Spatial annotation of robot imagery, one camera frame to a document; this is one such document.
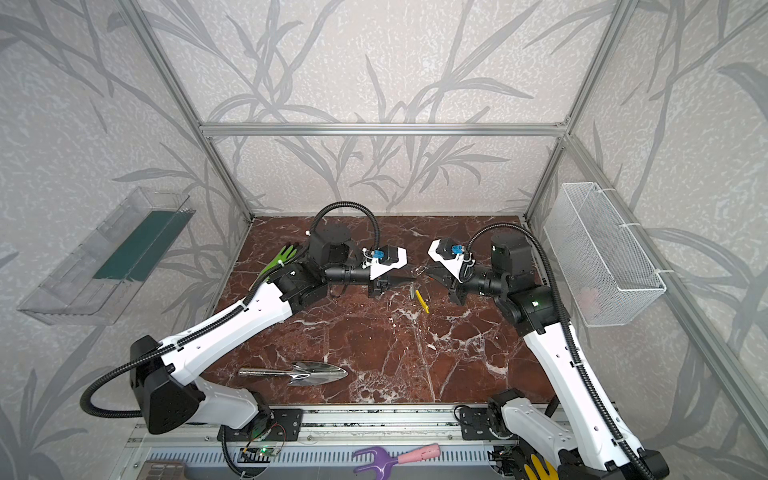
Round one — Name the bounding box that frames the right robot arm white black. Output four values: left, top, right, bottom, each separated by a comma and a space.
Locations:
427, 222, 670, 479

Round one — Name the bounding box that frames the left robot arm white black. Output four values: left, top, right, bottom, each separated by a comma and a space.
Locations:
79, 201, 408, 435

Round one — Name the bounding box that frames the green work glove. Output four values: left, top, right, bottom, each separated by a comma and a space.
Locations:
253, 243, 303, 286

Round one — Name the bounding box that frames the silver garden trowel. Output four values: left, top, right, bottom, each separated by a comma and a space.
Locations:
238, 361, 348, 387

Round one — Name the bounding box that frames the purple pink garden fork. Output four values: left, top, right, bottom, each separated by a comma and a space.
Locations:
352, 444, 441, 480

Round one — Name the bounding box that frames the yellow black glove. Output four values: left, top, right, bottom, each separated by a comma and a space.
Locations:
512, 440, 559, 480

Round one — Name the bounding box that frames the small green circuit board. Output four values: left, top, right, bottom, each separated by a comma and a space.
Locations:
239, 446, 282, 464

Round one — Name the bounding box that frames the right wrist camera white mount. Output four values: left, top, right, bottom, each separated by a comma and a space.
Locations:
428, 238, 475, 283

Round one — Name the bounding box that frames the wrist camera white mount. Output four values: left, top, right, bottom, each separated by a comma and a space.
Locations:
428, 238, 475, 283
362, 246, 408, 280

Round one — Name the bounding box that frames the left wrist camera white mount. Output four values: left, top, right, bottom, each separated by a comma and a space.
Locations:
362, 246, 408, 280

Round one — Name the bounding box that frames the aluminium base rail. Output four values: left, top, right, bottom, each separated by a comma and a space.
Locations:
122, 403, 634, 448

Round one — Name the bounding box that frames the white wire basket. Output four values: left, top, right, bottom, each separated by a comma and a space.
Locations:
544, 182, 667, 328

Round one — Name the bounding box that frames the clear plastic wall tray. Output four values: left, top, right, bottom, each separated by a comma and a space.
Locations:
18, 187, 195, 326

